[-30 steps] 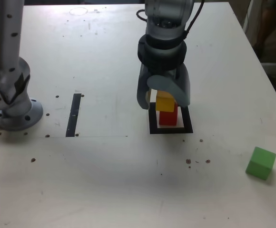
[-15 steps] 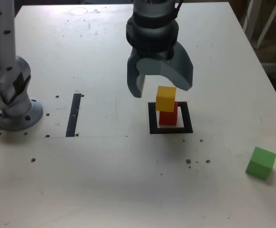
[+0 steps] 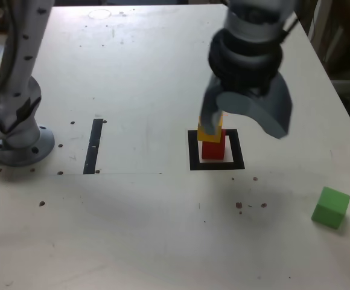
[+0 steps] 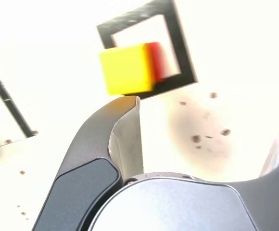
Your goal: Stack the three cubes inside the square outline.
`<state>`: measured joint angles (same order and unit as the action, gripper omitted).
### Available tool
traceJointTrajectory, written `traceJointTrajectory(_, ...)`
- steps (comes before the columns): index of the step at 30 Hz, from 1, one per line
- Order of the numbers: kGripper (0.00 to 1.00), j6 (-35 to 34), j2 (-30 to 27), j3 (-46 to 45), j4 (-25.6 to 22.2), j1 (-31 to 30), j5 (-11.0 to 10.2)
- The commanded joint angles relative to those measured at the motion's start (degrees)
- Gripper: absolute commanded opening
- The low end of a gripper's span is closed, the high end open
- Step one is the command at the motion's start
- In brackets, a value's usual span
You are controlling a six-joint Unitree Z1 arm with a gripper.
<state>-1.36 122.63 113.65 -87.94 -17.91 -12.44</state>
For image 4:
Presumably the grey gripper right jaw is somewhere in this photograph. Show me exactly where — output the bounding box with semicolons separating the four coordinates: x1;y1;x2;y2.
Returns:
89;126;279;231

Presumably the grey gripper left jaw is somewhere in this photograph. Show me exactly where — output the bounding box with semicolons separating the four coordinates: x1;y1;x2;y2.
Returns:
32;95;145;231

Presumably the yellow cube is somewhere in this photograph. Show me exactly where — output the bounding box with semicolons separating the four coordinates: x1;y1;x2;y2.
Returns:
99;43;157;96

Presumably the red cube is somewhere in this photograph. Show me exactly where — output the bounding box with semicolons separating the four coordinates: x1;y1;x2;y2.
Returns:
145;42;171;84

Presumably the black tape square outline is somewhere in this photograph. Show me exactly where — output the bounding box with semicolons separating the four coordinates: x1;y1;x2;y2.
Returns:
96;0;198;100

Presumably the black tape strip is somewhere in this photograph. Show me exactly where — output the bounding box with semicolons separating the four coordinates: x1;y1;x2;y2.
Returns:
0;54;38;138

